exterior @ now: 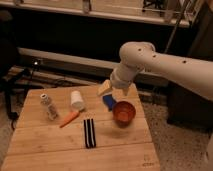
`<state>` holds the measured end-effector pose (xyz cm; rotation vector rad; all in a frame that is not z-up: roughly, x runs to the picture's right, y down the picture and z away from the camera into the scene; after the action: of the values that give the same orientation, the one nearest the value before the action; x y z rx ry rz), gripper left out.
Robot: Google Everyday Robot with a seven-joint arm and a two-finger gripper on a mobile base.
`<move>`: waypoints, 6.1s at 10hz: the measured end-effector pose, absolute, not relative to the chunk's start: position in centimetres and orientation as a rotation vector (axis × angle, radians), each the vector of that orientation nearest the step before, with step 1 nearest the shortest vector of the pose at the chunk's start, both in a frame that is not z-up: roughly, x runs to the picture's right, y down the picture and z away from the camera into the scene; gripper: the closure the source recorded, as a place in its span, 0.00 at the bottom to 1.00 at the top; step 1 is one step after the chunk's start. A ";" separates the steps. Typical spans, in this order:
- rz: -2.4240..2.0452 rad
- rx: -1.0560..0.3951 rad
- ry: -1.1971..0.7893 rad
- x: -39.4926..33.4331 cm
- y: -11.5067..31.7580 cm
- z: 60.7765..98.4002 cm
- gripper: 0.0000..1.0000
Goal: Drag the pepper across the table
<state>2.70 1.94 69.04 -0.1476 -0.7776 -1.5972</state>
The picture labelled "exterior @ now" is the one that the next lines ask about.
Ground white cylindrical cup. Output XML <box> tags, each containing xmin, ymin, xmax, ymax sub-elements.
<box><xmin>70</xmin><ymin>91</ymin><xmax>85</xmax><ymax>111</ymax></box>

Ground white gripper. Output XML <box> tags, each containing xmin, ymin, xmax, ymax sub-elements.
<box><xmin>110</xmin><ymin>64</ymin><xmax>138</xmax><ymax>96</ymax></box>

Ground black office chair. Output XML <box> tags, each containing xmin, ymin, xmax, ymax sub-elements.
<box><xmin>0</xmin><ymin>10</ymin><xmax>29</xmax><ymax>120</ymax></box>

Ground blue block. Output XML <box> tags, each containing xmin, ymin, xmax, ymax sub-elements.
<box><xmin>103</xmin><ymin>94</ymin><xmax>116</xmax><ymax>111</ymax></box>

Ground orange bowl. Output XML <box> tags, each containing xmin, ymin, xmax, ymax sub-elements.
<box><xmin>112</xmin><ymin>101</ymin><xmax>136</xmax><ymax>127</ymax></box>

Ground light wooden block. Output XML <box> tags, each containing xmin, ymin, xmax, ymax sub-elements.
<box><xmin>98</xmin><ymin>79</ymin><xmax>111</xmax><ymax>96</ymax></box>

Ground orange pepper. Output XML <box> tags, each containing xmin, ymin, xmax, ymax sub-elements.
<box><xmin>59</xmin><ymin>111</ymin><xmax>79</xmax><ymax>128</ymax></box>

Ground black white striped cloth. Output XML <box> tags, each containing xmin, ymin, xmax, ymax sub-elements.
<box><xmin>83</xmin><ymin>119</ymin><xmax>96</xmax><ymax>148</ymax></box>

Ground metal pole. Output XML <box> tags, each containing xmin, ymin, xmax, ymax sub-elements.
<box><xmin>164</xmin><ymin>0</ymin><xmax>190</xmax><ymax>53</ymax></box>

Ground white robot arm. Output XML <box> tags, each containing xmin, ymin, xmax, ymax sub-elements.
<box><xmin>110</xmin><ymin>42</ymin><xmax>213</xmax><ymax>101</ymax></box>

